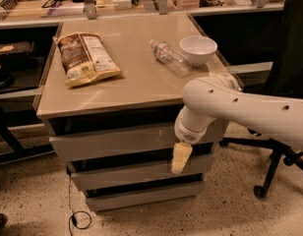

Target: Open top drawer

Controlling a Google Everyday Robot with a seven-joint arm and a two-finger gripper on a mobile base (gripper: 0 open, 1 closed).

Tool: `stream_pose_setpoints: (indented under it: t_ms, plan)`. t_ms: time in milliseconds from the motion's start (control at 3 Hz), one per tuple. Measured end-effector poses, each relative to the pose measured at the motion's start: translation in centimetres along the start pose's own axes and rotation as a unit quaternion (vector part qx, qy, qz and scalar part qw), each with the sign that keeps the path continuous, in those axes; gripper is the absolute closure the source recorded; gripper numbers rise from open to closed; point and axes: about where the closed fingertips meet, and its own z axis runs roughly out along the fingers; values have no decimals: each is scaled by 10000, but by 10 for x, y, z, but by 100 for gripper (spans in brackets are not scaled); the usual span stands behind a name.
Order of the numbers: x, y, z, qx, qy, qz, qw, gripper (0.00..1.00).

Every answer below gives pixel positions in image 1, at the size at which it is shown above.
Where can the grey drawer cabinet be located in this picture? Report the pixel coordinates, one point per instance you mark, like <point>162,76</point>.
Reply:
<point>145,93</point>

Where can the grey drawer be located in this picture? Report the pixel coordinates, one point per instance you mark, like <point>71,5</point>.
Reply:
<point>139,173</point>
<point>114,142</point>
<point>154,195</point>

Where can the grey middle drawer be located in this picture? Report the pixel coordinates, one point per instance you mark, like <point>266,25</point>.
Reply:
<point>139,173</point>

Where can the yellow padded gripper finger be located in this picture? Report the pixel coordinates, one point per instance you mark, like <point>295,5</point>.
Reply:
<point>181,154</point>

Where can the clear plastic water bottle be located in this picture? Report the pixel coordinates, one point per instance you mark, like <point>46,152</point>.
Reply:
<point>170,57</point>

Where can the black office chair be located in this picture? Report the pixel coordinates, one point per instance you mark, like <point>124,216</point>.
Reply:
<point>285,79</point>

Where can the grey top drawer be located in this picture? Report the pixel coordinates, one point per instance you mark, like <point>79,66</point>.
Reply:
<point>114,142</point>

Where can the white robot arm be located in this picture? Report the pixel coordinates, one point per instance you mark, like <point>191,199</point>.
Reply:
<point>218,96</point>

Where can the white bowl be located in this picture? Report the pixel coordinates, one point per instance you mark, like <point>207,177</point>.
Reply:
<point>198,49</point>

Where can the grey bottom drawer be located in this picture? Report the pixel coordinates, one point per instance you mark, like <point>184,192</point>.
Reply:
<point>154,195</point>

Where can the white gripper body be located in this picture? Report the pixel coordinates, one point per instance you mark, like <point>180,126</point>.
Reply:
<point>188,134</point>

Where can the brown chip bag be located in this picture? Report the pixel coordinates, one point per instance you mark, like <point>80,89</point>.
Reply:
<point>85,59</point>

